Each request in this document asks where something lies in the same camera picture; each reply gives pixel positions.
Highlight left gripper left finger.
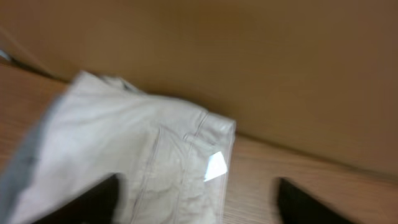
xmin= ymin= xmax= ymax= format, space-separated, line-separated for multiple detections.
xmin=34 ymin=174 xmax=121 ymax=224

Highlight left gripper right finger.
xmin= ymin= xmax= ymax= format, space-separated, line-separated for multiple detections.
xmin=276 ymin=177 xmax=354 ymax=224

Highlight beige shorts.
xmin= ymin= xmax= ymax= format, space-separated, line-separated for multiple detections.
xmin=1 ymin=72 xmax=236 ymax=223

